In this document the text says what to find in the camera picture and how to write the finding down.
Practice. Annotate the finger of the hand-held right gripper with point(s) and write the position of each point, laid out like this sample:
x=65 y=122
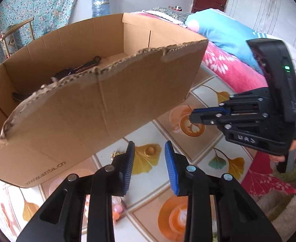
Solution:
x=208 y=110
x=206 y=118

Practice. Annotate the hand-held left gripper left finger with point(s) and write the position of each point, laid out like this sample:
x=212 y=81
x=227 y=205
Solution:
x=129 y=169

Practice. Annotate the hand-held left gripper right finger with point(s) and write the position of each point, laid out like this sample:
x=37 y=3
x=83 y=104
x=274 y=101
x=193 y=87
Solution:
x=170 y=169

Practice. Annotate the brown cardboard box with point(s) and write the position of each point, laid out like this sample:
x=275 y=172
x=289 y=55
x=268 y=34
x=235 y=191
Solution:
x=87 y=111

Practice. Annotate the black purple smartwatch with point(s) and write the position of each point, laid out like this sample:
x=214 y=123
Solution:
x=64 y=73

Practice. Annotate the ginkgo patterned table cover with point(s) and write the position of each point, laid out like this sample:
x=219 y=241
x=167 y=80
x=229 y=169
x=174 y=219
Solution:
x=150 y=181

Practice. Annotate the pink floral blanket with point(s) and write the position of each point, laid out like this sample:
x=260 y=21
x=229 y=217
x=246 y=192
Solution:
x=233 y=70

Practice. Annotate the blue pillow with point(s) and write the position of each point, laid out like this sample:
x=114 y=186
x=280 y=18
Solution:
x=226 y=32

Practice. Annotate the grey floral pillow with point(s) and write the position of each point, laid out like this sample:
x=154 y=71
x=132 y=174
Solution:
x=163 y=13

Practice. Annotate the blue water bottle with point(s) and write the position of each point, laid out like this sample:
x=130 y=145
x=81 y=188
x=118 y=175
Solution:
x=101 y=5

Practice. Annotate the wooden chair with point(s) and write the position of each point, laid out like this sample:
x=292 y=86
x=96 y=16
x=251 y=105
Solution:
x=14 y=29

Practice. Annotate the teal floral cloth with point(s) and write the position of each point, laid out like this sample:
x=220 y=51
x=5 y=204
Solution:
x=37 y=5

